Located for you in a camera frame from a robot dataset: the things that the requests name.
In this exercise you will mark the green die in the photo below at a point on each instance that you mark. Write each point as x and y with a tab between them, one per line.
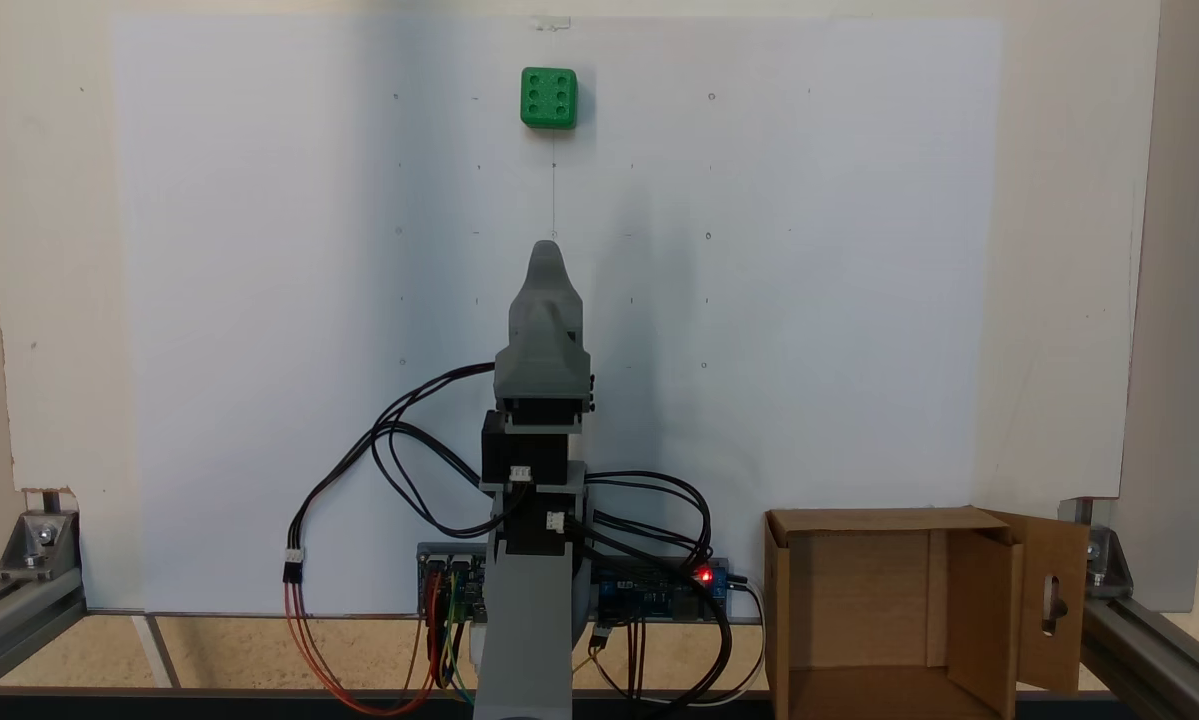
549	98

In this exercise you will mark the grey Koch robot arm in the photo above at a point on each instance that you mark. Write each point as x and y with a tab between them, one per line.
524	620

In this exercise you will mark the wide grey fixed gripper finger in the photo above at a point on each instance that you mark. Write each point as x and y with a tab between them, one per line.
547	300

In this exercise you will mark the brown cardboard box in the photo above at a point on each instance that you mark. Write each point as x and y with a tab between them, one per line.
859	600

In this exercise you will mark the blue circuit board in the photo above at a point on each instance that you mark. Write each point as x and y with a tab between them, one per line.
649	595

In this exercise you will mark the aluminium frame rail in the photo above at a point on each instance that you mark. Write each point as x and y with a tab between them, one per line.
9	625
1159	660

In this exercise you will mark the metal corner bracket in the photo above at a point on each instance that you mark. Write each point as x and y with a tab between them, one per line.
1104	565
39	545

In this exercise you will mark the grey board mounting plate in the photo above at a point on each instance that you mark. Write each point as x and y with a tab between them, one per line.
721	563

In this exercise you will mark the large white paper sheet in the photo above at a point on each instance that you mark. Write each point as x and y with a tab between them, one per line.
259	300

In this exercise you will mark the clear tape piece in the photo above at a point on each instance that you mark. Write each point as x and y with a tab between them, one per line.
551	22

